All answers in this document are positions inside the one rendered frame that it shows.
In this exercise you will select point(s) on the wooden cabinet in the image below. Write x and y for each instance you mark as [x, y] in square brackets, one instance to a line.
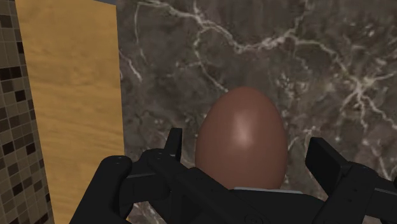
[74, 102]

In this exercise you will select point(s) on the brown egg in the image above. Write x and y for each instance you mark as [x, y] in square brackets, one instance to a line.
[241, 136]

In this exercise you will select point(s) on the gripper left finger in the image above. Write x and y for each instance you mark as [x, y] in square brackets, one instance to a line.
[161, 180]

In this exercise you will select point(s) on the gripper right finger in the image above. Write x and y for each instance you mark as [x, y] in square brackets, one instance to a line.
[347, 183]

